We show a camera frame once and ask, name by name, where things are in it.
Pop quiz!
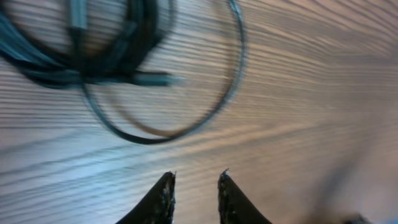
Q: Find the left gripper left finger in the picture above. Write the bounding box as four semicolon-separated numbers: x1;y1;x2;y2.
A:
116;172;175;224

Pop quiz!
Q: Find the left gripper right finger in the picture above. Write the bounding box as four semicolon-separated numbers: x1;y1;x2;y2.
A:
218;169;271;224

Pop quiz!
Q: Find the black cable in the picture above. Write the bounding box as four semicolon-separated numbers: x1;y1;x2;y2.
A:
0;0;249;146

